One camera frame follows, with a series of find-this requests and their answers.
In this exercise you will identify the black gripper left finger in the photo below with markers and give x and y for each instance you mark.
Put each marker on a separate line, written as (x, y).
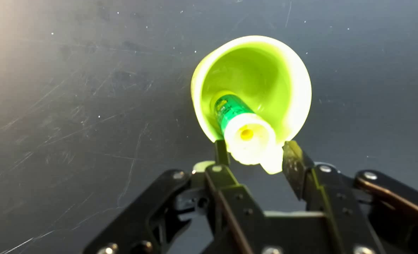
(218, 212)

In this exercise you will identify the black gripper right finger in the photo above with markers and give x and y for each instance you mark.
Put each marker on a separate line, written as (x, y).
(341, 212)

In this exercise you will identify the green white glue stick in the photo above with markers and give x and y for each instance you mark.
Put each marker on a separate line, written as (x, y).
(249, 136)

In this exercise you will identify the yellow mug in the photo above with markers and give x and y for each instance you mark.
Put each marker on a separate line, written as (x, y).
(266, 71)

